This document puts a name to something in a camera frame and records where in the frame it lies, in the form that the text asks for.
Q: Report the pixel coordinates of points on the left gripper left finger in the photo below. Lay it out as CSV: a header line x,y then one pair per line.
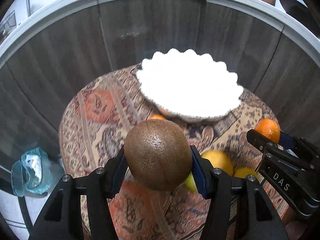
x,y
60,217

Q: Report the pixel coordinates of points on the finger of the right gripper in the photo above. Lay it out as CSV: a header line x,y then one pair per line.
x,y
260,142
297,145

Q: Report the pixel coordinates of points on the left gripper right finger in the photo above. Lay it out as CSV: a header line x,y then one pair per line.
x,y
256,217

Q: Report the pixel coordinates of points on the small orange mandarin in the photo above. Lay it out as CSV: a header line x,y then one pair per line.
x,y
269,129

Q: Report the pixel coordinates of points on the yellow lemon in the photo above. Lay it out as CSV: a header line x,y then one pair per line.
x,y
243,172

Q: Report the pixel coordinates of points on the yellow mango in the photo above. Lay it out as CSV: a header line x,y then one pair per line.
x,y
220,160

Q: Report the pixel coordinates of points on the green apple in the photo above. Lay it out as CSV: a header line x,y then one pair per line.
x,y
190,183

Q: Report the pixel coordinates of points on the brown kiwi fruit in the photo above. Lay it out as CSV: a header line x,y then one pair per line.
x,y
158,154

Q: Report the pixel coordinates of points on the large orange mandarin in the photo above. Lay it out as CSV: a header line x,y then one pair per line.
x,y
156,116

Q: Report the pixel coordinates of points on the blue plastic bag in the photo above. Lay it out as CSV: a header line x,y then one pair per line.
x,y
31,174

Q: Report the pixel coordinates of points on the white scalloped fruit bowl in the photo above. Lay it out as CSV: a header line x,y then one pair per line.
x,y
190,86

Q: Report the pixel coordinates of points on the paisley patterned table cloth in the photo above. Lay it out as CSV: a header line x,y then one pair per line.
x,y
93,129

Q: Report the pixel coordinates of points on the wire sink rack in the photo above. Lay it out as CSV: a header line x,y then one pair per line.
x,y
7,26

